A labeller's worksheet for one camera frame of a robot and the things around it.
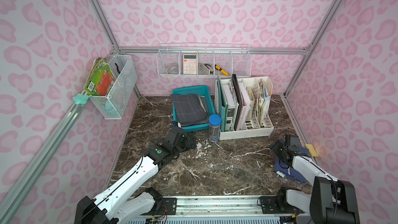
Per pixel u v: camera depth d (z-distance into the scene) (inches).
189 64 37.5
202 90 44.7
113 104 28.4
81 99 24.7
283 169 32.0
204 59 39.8
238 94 31.4
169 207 28.9
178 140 23.2
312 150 37.3
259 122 39.3
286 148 27.2
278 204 26.8
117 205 15.8
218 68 38.5
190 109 40.9
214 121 32.3
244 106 29.5
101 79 28.8
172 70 37.4
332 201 17.5
